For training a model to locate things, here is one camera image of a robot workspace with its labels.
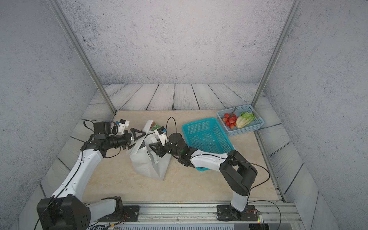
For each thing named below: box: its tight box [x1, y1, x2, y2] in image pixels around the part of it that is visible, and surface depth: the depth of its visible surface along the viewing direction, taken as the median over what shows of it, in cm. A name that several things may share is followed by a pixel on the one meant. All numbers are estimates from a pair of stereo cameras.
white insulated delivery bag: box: [126, 119, 172, 181], surface depth 77 cm
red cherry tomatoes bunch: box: [222, 113, 239, 130], surface depth 111 cm
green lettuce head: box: [235, 111, 256, 129], surface depth 109 cm
